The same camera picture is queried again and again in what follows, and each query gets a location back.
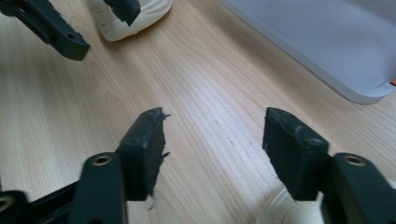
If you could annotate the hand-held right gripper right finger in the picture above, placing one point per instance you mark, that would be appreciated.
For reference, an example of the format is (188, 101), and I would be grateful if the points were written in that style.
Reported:
(292, 155)

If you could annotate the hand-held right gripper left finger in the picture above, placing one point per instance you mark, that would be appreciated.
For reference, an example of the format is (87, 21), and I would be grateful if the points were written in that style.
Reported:
(143, 155)

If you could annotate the cream clog shoe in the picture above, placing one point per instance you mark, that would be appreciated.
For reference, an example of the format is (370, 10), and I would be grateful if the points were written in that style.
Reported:
(280, 211)
(115, 31)

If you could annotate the white shoe rack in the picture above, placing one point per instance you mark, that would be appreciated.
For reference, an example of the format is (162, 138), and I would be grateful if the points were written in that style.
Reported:
(311, 37)

